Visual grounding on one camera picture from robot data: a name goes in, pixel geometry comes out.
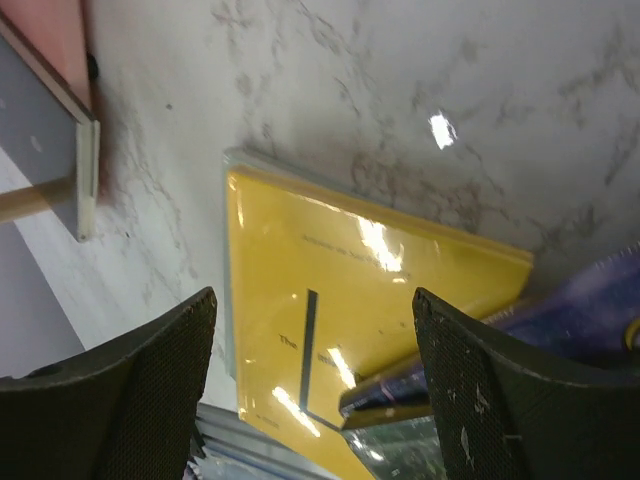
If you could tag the purple book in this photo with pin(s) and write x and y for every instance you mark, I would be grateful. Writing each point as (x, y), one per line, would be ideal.
(592, 318)

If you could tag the aluminium rail base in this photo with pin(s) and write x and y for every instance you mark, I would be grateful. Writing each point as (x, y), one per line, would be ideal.
(224, 447)

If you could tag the green fantasy cover book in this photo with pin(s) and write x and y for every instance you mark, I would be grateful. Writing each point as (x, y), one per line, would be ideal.
(402, 449)

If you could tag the yellow Little Prince book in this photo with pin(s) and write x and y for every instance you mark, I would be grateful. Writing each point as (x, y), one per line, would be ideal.
(322, 289)

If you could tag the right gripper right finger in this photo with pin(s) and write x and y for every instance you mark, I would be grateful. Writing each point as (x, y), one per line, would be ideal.
(507, 410)

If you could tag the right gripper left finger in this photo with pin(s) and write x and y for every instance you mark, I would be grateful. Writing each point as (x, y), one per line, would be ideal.
(125, 409)

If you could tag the pink three-tier shelf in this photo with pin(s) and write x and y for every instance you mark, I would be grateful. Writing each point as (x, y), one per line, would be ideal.
(49, 131)

